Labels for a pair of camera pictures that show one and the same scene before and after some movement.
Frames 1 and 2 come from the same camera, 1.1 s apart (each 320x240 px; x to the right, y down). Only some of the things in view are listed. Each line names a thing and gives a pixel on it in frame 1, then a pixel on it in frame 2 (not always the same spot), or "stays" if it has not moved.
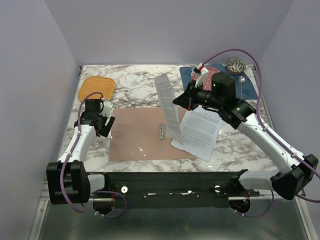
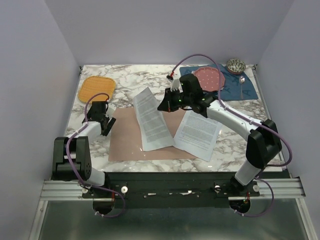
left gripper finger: (108, 126) stays
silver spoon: (241, 80) stays
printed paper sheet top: (169, 108) -> (156, 133)
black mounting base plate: (173, 190) stays
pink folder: (138, 134) stays
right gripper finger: (185, 100) -> (170, 102)
